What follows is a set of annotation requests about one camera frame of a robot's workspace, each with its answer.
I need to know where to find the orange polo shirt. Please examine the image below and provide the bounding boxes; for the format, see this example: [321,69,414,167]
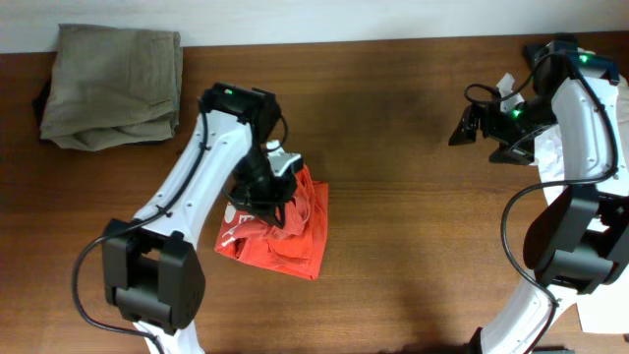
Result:
[214,167,329,280]

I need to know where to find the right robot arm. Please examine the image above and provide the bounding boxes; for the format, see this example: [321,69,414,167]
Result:
[449,36,628,353]

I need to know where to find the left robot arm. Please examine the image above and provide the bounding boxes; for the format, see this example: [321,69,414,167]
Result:
[101,83,303,353]

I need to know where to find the black garment under white shirt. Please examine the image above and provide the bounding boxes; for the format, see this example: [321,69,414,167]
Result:
[523,32,579,70]

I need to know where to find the folded olive green trousers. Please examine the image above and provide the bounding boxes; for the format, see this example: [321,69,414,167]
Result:
[39,24,183,151]

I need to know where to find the white t-shirt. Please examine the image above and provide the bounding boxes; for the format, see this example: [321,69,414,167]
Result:
[523,50,628,334]

